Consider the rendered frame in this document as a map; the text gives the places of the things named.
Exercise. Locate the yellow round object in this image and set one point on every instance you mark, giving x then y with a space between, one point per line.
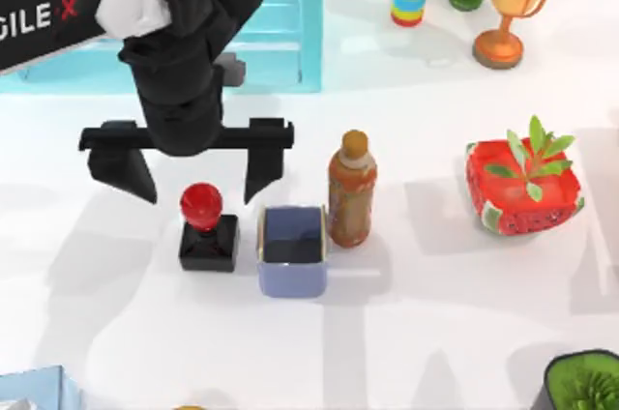
189 408

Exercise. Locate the green and black plant pot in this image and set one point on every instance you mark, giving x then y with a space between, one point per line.
580 381

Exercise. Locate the red and black stamp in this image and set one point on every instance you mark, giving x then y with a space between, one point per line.
208 241

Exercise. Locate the light blue rack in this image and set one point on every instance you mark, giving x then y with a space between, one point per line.
285 18

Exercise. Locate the brown bottle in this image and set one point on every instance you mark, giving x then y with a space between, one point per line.
351 192

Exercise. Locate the light blue box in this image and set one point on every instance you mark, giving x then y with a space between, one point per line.
43 388

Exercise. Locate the red plant pot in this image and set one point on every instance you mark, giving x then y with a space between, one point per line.
527 216

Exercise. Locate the blue-grey square cup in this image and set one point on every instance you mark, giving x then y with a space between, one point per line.
292 279

